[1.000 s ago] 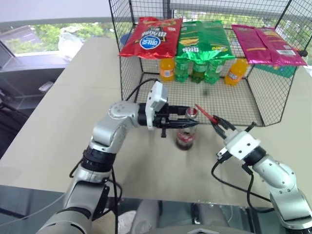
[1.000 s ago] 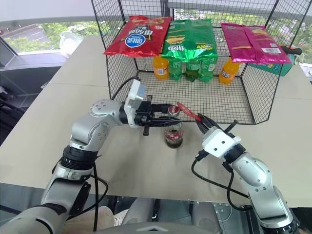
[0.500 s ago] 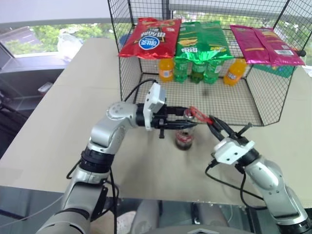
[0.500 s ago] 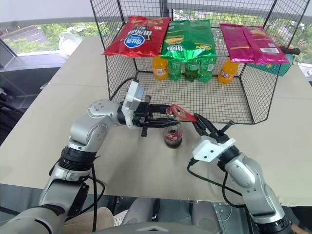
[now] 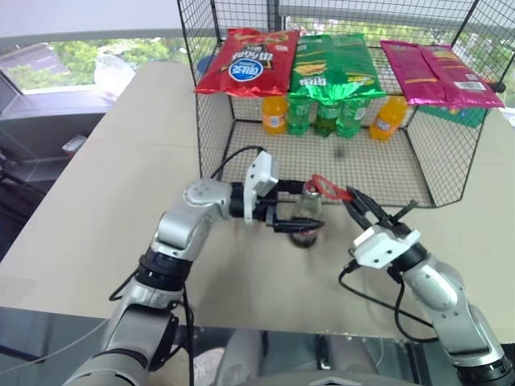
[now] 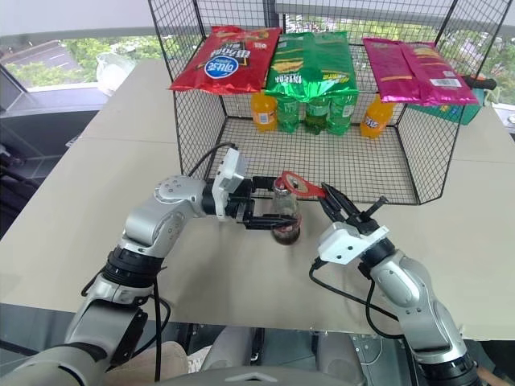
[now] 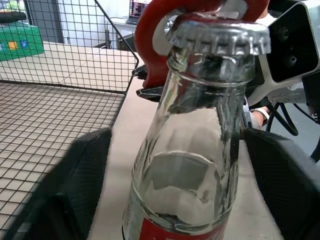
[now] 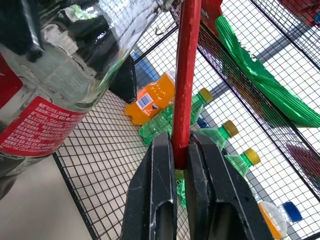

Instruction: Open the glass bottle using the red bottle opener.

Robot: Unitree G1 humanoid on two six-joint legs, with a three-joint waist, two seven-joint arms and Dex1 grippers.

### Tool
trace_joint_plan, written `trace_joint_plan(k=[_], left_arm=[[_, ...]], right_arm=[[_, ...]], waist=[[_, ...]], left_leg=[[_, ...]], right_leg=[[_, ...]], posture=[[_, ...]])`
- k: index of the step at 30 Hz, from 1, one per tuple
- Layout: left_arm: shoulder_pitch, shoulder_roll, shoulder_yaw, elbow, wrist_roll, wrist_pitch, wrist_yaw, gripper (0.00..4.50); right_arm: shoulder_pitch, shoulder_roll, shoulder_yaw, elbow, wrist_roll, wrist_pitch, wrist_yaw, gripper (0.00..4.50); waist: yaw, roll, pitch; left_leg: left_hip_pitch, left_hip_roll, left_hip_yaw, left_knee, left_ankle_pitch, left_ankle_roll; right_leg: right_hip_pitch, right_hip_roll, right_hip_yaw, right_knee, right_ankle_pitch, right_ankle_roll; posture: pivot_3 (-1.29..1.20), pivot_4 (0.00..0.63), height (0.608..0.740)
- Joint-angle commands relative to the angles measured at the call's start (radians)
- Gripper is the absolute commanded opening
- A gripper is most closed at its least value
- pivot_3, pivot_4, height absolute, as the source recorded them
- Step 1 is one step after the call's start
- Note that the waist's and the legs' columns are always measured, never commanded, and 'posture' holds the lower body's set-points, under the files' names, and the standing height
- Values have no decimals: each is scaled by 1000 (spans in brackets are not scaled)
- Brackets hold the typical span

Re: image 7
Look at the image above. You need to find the black padded chair part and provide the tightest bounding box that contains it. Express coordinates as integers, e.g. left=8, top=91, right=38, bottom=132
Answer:
left=0, top=11, right=27, bottom=25

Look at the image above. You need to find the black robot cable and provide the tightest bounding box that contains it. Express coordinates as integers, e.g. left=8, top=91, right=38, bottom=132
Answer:
left=264, top=101, right=300, bottom=137

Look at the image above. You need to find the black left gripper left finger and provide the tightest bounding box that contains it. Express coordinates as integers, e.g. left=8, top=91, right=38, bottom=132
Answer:
left=0, top=127, right=113, bottom=240

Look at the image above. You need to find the clear glass bottle red label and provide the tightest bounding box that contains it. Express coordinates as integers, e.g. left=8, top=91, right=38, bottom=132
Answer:
left=121, top=46, right=256, bottom=240

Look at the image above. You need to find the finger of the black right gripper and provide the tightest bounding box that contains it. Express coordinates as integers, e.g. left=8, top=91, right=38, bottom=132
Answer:
left=135, top=85, right=166, bottom=103
left=131, top=64, right=151, bottom=81

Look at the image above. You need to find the black wire mesh basket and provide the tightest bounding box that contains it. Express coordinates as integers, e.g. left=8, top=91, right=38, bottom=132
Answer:
left=0, top=0, right=141, bottom=232

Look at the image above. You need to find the red bottle opener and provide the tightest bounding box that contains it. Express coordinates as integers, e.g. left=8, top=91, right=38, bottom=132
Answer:
left=134, top=0, right=271, bottom=89

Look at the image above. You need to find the open laptop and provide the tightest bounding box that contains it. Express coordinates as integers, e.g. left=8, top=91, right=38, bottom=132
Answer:
left=125, top=0, right=151, bottom=26

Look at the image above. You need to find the white office desk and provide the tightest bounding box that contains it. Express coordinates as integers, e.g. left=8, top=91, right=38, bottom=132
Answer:
left=109, top=16, right=141, bottom=50

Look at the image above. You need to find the silver crown bottle cap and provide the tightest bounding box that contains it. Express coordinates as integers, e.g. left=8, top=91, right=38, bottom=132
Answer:
left=165, top=14, right=272, bottom=57

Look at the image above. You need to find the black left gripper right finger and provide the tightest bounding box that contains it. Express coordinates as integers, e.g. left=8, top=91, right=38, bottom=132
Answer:
left=243, top=127, right=320, bottom=240

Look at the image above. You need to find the green cardboard box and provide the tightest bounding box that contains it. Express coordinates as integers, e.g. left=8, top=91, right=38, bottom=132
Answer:
left=0, top=23, right=46, bottom=62

